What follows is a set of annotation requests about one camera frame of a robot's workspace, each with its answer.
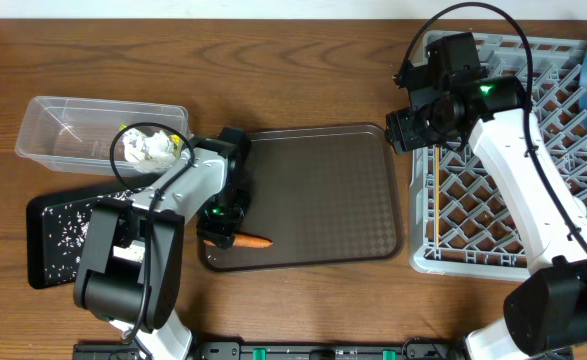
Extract orange carrot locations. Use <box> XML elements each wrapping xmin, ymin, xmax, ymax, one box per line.
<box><xmin>204</xmin><ymin>234</ymin><xmax>273</xmax><ymax>249</ymax></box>

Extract white tissue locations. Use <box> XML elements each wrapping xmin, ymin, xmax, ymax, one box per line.
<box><xmin>121</xmin><ymin>129</ymin><xmax>181</xmax><ymax>166</ymax></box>

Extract white rice grains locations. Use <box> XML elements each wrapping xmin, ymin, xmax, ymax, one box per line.
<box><xmin>42</xmin><ymin>190</ymin><xmax>132</xmax><ymax>284</ymax></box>

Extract yellow snack wrapper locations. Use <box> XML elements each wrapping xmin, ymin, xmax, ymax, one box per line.
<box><xmin>119</xmin><ymin>124</ymin><xmax>180</xmax><ymax>147</ymax></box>

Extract small blue bowl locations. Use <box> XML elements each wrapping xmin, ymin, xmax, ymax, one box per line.
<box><xmin>572</xmin><ymin>196</ymin><xmax>587</xmax><ymax>222</ymax></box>

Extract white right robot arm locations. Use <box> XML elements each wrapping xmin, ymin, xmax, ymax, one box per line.
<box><xmin>386</xmin><ymin>70</ymin><xmax>587</xmax><ymax>359</ymax></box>

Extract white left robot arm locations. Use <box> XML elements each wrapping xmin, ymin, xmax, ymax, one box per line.
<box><xmin>73</xmin><ymin>129</ymin><xmax>251</xmax><ymax>359</ymax></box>

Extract grey dishwasher rack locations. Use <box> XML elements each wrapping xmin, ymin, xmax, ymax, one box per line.
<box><xmin>409</xmin><ymin>37</ymin><xmax>587</xmax><ymax>282</ymax></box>

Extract black waste bin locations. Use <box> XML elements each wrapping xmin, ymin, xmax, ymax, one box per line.
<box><xmin>26</xmin><ymin>180</ymin><xmax>132</xmax><ymax>289</ymax></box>

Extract clear plastic waste bin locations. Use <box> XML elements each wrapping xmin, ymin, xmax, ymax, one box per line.
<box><xmin>15</xmin><ymin>96</ymin><xmax>191</xmax><ymax>176</ymax></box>

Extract dark brown serving tray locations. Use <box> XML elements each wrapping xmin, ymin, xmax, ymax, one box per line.
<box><xmin>198</xmin><ymin>124</ymin><xmax>404</xmax><ymax>273</ymax></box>

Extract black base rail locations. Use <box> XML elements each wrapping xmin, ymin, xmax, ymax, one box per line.
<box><xmin>71</xmin><ymin>341</ymin><xmax>466</xmax><ymax>360</ymax></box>

